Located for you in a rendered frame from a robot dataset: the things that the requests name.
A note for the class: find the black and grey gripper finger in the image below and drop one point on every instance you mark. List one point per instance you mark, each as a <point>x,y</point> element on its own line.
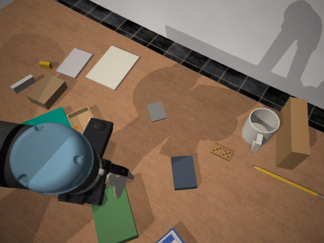
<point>118,181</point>

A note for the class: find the small yellow block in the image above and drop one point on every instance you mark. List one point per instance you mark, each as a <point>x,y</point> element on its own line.
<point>46,65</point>

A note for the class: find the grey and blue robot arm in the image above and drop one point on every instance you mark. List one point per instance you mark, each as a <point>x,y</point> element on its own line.
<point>52,158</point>

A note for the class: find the brown rectangular box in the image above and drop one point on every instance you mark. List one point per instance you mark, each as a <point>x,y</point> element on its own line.
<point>292,136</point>

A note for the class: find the tan rectangular box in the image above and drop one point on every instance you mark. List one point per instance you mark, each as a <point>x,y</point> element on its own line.
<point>47,91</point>

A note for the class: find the grey mug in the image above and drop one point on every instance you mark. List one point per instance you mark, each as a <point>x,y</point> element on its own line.
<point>259,127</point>

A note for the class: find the wooden domino tile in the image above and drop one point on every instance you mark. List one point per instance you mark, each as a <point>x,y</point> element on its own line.
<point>221,152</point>

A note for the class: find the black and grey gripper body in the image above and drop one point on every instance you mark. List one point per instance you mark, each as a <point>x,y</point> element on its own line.
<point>92,196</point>

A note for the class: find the wooden ball-in-hole puzzle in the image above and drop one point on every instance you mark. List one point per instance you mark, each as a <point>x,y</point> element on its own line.
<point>80,118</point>

